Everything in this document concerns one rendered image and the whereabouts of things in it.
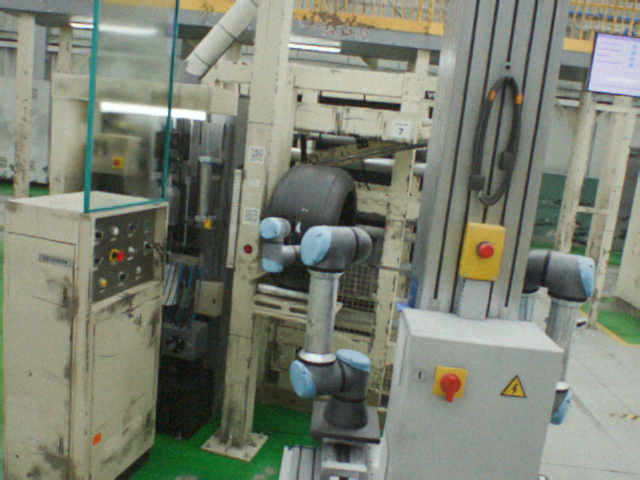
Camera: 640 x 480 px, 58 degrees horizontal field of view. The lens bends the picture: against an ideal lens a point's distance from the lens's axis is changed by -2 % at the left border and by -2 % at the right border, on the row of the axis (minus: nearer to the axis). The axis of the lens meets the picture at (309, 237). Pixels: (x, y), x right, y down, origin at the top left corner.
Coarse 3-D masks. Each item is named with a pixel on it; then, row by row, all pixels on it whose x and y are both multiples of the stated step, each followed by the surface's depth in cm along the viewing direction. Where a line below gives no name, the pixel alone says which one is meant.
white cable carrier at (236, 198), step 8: (240, 176) 280; (240, 184) 278; (232, 200) 280; (240, 200) 281; (232, 208) 280; (232, 216) 281; (232, 224) 282; (232, 232) 282; (232, 240) 283; (232, 248) 284; (232, 256) 284
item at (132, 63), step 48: (96, 0) 196; (144, 0) 222; (96, 48) 199; (144, 48) 227; (96, 96) 204; (144, 96) 233; (96, 144) 208; (144, 144) 238; (96, 192) 213; (144, 192) 244
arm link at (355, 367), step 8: (336, 352) 190; (344, 352) 190; (352, 352) 192; (336, 360) 186; (344, 360) 185; (352, 360) 185; (360, 360) 186; (368, 360) 188; (344, 368) 184; (352, 368) 185; (360, 368) 185; (368, 368) 188; (344, 376) 183; (352, 376) 184; (360, 376) 186; (368, 376) 189; (344, 384) 183; (352, 384) 185; (360, 384) 186; (344, 392) 186; (352, 392) 186; (360, 392) 187
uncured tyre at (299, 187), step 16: (288, 176) 261; (304, 176) 259; (320, 176) 259; (336, 176) 260; (288, 192) 254; (304, 192) 253; (320, 192) 252; (336, 192) 254; (352, 192) 279; (272, 208) 255; (288, 208) 251; (320, 208) 249; (336, 208) 251; (352, 208) 290; (304, 224) 248; (320, 224) 247; (336, 224) 253; (352, 224) 294; (272, 272) 263; (288, 272) 258; (304, 272) 255; (304, 288) 266
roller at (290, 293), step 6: (258, 288) 273; (264, 288) 272; (270, 288) 271; (276, 288) 271; (282, 288) 271; (288, 288) 271; (276, 294) 271; (282, 294) 270; (288, 294) 269; (294, 294) 268; (300, 294) 268; (306, 294) 267; (306, 300) 268
